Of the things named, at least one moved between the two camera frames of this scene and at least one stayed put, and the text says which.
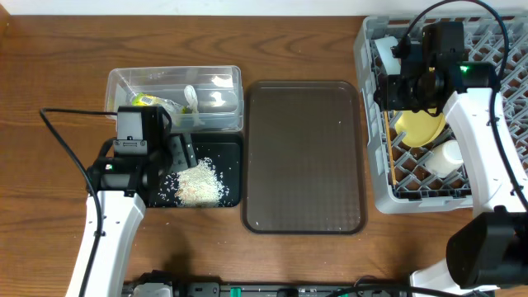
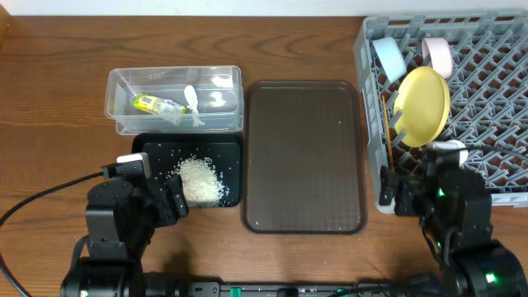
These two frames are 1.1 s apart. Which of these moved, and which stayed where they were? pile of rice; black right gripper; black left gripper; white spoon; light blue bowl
Moved: black right gripper; black left gripper
Stayed: white spoon; light blue bowl; pile of rice
